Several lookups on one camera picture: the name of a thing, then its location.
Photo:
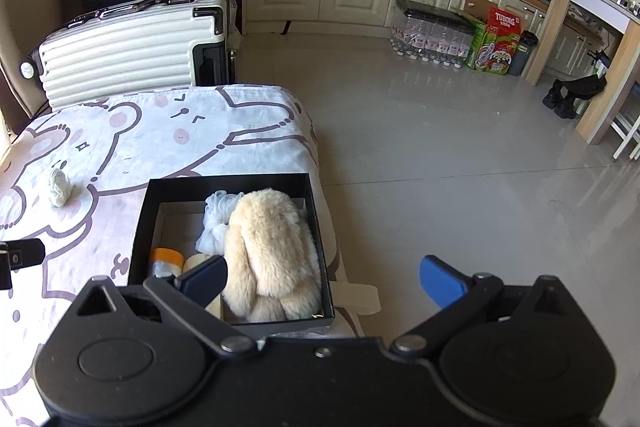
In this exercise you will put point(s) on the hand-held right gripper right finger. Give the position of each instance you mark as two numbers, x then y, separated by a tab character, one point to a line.
441	281

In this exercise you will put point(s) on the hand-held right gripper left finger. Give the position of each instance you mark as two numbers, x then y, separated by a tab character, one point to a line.
205	278

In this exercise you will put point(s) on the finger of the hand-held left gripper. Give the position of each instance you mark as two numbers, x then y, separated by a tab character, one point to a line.
22	254

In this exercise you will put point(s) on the wooden block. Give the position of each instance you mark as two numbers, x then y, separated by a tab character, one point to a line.
193	263

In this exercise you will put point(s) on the orange masking film roll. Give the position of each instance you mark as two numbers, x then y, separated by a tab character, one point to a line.
166	259

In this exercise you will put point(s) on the white mesh bath sponge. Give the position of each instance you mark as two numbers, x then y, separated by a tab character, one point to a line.
215	219

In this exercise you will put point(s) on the beige plush rabbit toy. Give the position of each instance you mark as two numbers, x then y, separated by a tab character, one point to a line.
272	247

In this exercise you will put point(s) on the black cardboard box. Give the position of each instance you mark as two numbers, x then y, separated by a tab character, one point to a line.
150	207

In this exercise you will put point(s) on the white yarn ball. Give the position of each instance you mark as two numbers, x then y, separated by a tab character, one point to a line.
60	188

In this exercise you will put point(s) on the pink bunny-print tablecloth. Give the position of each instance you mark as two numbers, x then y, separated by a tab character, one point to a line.
150	132

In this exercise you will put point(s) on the white ribbed suitcase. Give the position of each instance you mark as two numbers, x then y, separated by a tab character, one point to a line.
125	52

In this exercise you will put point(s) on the green carton box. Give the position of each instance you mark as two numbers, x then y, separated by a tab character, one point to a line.
492	54

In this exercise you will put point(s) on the white chair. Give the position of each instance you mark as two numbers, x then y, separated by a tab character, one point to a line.
627	134

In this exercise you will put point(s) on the black waste bin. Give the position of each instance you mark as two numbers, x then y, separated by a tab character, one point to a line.
522	54

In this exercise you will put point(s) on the pack of water bottles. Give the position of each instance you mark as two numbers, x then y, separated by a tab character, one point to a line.
432	34

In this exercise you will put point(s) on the red carton box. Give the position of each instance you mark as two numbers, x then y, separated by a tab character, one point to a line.
506	23

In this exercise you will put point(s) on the wooden desk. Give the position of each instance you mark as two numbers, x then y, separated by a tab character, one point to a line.
555	32

